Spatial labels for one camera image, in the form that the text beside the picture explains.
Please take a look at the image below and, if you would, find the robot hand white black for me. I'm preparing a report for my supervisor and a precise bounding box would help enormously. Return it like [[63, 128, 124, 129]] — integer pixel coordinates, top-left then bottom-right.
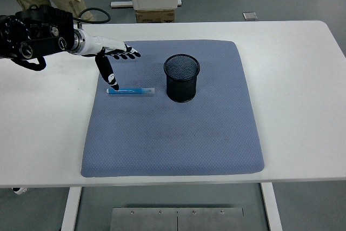
[[82, 34, 142, 91]]

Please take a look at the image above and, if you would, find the blue marker pen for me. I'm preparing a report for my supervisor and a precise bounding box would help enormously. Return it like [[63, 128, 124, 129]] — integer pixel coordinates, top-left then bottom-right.
[[105, 87, 158, 97]]

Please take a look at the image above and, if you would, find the black mesh pen holder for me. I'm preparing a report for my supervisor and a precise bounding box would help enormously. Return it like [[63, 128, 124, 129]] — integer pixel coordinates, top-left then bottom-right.
[[163, 54, 201, 104]]

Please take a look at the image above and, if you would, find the white base bar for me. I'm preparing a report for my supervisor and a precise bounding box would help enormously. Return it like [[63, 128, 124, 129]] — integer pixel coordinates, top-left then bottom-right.
[[110, 0, 135, 9]]

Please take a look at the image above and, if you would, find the brown cardboard box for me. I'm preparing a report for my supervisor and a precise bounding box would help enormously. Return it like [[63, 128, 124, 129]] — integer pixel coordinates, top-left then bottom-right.
[[135, 9, 176, 23]]

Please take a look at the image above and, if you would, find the blue-grey textured mat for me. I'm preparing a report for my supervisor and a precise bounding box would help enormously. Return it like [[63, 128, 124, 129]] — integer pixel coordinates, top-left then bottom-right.
[[81, 39, 265, 179]]

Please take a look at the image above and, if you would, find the white table leg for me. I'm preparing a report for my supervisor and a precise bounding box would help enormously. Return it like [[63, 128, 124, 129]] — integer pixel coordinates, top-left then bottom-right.
[[59, 187, 83, 231], [260, 182, 283, 231]]

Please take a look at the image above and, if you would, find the grey metal plate with screws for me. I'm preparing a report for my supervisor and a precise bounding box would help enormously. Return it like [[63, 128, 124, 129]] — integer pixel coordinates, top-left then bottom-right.
[[109, 207, 244, 231]]

